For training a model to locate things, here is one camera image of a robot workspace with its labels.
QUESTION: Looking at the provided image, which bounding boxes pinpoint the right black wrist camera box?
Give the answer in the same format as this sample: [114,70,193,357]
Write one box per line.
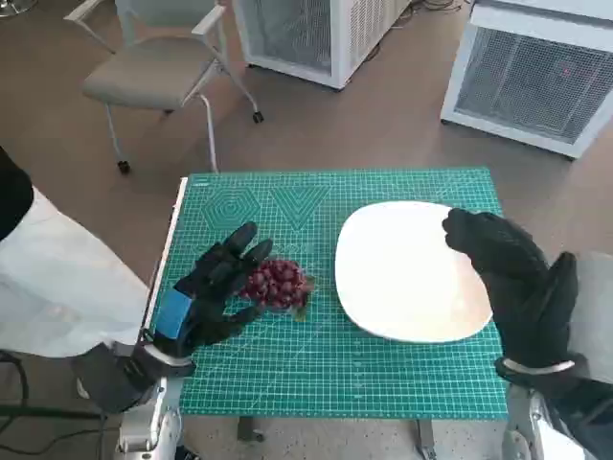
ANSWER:
[540,354,613,454]

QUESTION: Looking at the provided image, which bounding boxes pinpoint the left bare black robot hand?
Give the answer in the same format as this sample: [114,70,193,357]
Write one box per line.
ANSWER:
[152,221,275,358]

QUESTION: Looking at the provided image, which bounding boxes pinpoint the left black wrist camera box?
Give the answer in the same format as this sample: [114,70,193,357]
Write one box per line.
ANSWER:
[71,340,162,414]

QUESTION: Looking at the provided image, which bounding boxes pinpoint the grey chair with white frame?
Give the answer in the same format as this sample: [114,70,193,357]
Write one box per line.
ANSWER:
[63,0,266,174]

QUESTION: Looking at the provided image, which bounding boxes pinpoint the white mesh cabinet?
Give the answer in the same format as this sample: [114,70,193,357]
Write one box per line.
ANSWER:
[231,0,412,91]
[439,0,613,162]

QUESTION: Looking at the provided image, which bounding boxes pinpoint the white square plate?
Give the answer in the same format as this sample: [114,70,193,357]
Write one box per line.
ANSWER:
[333,200,494,344]

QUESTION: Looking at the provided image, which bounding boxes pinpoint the green cutting mat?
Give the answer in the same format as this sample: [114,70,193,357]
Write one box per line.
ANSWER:
[170,166,510,423]

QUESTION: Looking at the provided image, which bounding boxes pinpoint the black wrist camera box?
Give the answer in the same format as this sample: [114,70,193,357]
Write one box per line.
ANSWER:
[71,340,162,414]
[540,354,613,454]

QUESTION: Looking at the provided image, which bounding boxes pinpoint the metal table leg bracket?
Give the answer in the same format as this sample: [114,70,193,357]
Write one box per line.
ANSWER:
[238,416,266,445]
[414,421,438,460]

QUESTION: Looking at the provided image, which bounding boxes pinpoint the red toy grape bunch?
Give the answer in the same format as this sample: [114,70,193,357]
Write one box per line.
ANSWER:
[238,258,317,321]

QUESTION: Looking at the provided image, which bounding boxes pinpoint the person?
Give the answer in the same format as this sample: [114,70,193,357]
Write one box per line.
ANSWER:
[0,143,150,358]

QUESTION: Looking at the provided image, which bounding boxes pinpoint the thin black floor cable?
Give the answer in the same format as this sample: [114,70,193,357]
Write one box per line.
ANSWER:
[0,416,124,456]

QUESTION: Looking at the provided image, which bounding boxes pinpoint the thick black floor cable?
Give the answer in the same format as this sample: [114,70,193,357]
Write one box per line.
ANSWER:
[0,349,30,408]

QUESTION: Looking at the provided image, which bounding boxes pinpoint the right black gloved robot hand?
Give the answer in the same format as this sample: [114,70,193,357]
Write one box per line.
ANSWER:
[441,208,580,369]

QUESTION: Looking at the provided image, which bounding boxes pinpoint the black floor stand leg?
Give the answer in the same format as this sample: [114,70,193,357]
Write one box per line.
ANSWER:
[0,404,109,422]

